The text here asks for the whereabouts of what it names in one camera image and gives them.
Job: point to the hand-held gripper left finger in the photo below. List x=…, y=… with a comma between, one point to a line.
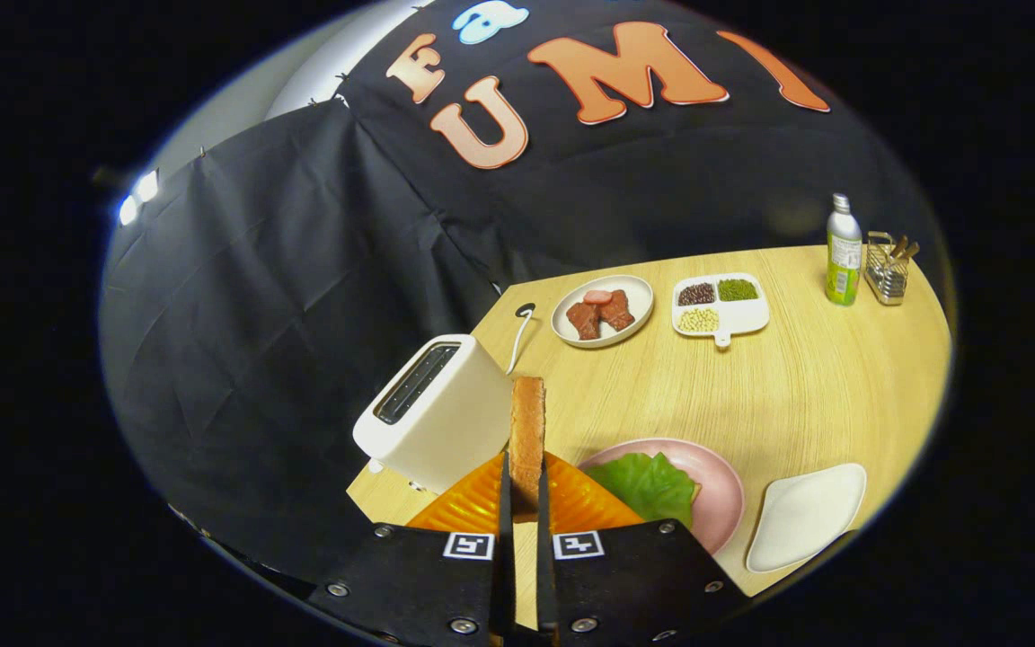
x=505, y=512

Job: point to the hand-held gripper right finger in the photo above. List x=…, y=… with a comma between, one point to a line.
x=543, y=539

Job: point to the toasted bread slice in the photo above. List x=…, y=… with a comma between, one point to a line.
x=527, y=431

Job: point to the green lettuce leaf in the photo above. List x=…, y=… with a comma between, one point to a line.
x=648, y=485

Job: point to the white toaster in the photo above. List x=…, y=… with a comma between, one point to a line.
x=446, y=422

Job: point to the pink plate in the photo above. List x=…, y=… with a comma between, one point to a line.
x=722, y=499

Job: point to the brown meat piece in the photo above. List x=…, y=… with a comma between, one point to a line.
x=584, y=322
x=616, y=312

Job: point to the red sausage slice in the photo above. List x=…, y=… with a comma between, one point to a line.
x=597, y=296

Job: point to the white round plate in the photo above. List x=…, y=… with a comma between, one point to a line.
x=639, y=301

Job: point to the white empty curved plate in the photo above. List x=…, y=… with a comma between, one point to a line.
x=805, y=517

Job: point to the pile of soybeans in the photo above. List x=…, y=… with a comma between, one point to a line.
x=699, y=319

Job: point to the pile of red beans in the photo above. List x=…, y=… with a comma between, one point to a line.
x=696, y=294

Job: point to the white divided dish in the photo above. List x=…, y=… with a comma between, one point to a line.
x=742, y=314

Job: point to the pile of green beans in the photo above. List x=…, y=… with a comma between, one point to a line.
x=738, y=289

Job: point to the black backdrop cloth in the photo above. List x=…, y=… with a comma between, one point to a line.
x=284, y=270

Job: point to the green and silver bottle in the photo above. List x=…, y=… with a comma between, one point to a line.
x=843, y=261

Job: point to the ceiling light panel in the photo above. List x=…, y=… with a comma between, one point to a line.
x=138, y=198

